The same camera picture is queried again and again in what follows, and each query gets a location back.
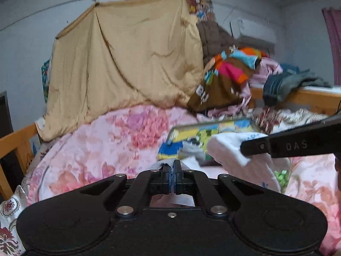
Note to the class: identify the pale pink garment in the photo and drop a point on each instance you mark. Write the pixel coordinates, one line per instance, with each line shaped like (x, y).
(266, 69)

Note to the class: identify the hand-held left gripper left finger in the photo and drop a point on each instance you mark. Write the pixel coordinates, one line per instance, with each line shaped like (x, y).
(166, 181)

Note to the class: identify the yellow quilt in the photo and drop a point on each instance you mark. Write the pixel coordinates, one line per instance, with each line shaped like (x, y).
(120, 58)

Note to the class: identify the cartoon printed cloth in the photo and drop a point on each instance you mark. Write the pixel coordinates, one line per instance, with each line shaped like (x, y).
(229, 126)

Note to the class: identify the teal wall poster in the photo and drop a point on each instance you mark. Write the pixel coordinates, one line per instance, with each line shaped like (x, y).
(45, 77)

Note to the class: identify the grey green garment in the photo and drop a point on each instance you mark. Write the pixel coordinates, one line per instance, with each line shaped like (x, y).
(309, 81)

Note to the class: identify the pink curtain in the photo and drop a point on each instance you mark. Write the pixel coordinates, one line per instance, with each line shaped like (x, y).
(333, 40)

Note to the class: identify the colourful brown printed cloth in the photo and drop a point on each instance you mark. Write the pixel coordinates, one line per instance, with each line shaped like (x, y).
(221, 90)

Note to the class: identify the brown quilted jacket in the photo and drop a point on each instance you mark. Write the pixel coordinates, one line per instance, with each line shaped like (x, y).
(213, 40)

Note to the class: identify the colourful wall poster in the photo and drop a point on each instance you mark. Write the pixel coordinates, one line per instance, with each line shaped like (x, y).
(199, 5)

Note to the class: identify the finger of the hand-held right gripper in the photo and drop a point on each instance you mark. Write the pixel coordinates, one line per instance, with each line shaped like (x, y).
(255, 146)

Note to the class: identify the dark cabinet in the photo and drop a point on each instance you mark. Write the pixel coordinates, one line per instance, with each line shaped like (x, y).
(5, 117)

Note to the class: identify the pink floral bed sheet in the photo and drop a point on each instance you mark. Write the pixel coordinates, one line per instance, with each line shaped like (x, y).
(10, 218)
(106, 144)

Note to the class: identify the glass jar of green stars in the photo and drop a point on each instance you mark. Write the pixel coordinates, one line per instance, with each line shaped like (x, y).
(281, 177)

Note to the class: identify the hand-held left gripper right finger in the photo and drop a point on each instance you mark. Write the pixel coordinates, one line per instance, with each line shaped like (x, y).
(178, 181)

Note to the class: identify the blue jeans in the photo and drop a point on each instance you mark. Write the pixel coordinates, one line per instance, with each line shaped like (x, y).
(277, 88)

